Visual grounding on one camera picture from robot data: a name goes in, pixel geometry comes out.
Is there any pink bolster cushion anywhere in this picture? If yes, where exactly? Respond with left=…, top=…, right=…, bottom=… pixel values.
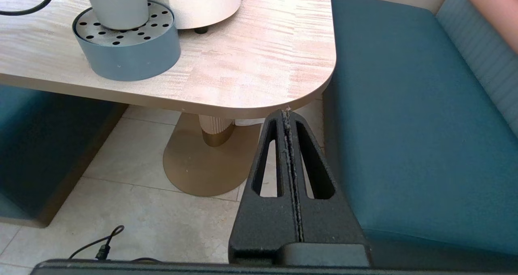
left=463, top=0, right=518, bottom=55

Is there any large blue perforated drip tray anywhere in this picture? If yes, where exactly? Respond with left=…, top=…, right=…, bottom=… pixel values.
left=72, top=0, right=182, bottom=82

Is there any clear water dispenser white base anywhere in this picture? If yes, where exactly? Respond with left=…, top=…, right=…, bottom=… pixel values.
left=146, top=0, right=242, bottom=35

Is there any black floor cable with plug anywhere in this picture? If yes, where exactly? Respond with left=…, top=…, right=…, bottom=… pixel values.
left=68, top=225, right=162, bottom=264

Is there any grey plastic cup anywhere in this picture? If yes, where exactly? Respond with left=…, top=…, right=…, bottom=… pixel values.
left=81, top=0, right=149, bottom=31

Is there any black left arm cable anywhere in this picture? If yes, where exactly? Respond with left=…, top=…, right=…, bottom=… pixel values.
left=0, top=0, right=55, bottom=17

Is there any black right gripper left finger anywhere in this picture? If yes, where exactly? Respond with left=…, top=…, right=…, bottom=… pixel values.
left=228, top=109, right=303, bottom=265

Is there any teal upholstered bench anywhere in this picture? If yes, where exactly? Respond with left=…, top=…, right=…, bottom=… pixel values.
left=0, top=84, right=129, bottom=228
left=323, top=0, right=518, bottom=268

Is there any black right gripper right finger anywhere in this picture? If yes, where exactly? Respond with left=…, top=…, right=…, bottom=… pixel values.
left=288, top=110, right=368, bottom=245

